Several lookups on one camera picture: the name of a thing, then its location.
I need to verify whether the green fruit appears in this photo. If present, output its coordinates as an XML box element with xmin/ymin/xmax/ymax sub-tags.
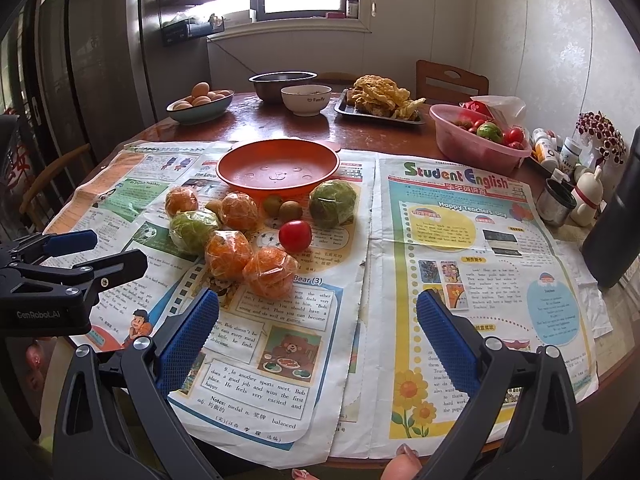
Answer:
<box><xmin>308</xmin><ymin>180</ymin><xmax>357</xmax><ymax>229</ymax></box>
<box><xmin>169</xmin><ymin>209</ymin><xmax>221</xmax><ymax>255</ymax></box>

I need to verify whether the orange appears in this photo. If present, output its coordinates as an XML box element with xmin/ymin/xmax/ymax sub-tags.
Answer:
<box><xmin>220</xmin><ymin>192</ymin><xmax>259</xmax><ymax>231</ymax></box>
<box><xmin>205</xmin><ymin>231</ymin><xmax>253</xmax><ymax>281</ymax></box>
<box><xmin>165</xmin><ymin>186</ymin><xmax>198</xmax><ymax>218</ymax></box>
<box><xmin>243</xmin><ymin>246</ymin><xmax>298</xmax><ymax>300</ymax></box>

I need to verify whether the small kiwi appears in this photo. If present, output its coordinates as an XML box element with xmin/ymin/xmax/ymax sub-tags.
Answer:
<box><xmin>205</xmin><ymin>200</ymin><xmax>221</xmax><ymax>216</ymax></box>

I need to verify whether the kiwi fruit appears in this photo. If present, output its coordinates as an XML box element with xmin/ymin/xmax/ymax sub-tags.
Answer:
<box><xmin>262</xmin><ymin>194</ymin><xmax>283</xmax><ymax>218</ymax></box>
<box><xmin>278</xmin><ymin>200</ymin><xmax>304</xmax><ymax>223</ymax></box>

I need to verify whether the red tomato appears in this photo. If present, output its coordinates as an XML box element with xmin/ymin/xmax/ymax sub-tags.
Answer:
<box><xmin>278</xmin><ymin>220</ymin><xmax>312</xmax><ymax>254</ymax></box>

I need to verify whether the orange plastic plate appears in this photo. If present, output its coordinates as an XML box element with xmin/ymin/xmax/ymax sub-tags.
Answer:
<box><xmin>216</xmin><ymin>139</ymin><xmax>341</xmax><ymax>195</ymax></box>

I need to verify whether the wooden chair at left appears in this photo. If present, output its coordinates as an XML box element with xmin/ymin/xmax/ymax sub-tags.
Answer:
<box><xmin>20</xmin><ymin>144</ymin><xmax>90</xmax><ymax>231</ymax></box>

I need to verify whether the left newspaper sheet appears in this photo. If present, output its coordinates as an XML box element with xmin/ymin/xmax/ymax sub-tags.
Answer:
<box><xmin>48</xmin><ymin>142</ymin><xmax>376</xmax><ymax>469</ymax></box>

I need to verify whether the Student English newspaper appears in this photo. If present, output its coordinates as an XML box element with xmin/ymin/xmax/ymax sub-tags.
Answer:
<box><xmin>331</xmin><ymin>155</ymin><xmax>599</xmax><ymax>460</ymax></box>

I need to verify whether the refrigerator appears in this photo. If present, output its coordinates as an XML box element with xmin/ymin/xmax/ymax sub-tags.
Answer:
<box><xmin>8</xmin><ymin>0</ymin><xmax>212</xmax><ymax>162</ymax></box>

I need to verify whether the teal bowl of eggs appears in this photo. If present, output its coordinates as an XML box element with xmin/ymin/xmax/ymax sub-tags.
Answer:
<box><xmin>166</xmin><ymin>81</ymin><xmax>234</xmax><ymax>126</ymax></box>

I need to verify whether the white rabbit figurine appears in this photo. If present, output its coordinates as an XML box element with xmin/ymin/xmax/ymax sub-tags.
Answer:
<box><xmin>570</xmin><ymin>166</ymin><xmax>603</xmax><ymax>226</ymax></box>

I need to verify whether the stainless steel bowl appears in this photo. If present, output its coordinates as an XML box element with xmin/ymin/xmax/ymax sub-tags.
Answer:
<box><xmin>248</xmin><ymin>70</ymin><xmax>318</xmax><ymax>105</ymax></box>

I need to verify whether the white Family bowl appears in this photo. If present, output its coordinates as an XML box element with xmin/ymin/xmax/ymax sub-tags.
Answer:
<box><xmin>281</xmin><ymin>84</ymin><xmax>332</xmax><ymax>117</ymax></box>

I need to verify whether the white medicine bottle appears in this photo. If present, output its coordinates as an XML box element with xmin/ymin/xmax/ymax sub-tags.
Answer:
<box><xmin>532</xmin><ymin>128</ymin><xmax>559</xmax><ymax>172</ymax></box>

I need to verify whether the pink plastic basin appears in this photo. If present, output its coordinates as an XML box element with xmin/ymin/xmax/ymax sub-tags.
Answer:
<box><xmin>428</xmin><ymin>104</ymin><xmax>530</xmax><ymax>176</ymax></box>

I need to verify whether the green tomato in basin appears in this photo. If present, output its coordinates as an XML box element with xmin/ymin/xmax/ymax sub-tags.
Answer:
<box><xmin>475</xmin><ymin>122</ymin><xmax>503</xmax><ymax>144</ymax></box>

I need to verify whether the dark baking tray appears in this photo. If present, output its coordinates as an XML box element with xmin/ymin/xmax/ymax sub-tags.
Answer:
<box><xmin>334</xmin><ymin>89</ymin><xmax>425</xmax><ymax>126</ymax></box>

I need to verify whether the plastic bag with red pack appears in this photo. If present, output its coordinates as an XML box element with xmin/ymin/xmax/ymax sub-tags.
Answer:
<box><xmin>459</xmin><ymin>96</ymin><xmax>527</xmax><ymax>130</ymax></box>

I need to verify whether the curved wooden chair back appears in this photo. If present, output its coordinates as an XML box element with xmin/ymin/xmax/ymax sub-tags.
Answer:
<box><xmin>317</xmin><ymin>72</ymin><xmax>359</xmax><ymax>87</ymax></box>

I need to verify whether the fried dough pile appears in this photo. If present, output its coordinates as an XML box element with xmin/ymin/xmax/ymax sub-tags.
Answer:
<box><xmin>346</xmin><ymin>75</ymin><xmax>425</xmax><ymax>120</ymax></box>

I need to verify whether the wooden chair by wall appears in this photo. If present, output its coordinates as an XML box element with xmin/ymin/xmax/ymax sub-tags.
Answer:
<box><xmin>416</xmin><ymin>60</ymin><xmax>489</xmax><ymax>104</ymax></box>

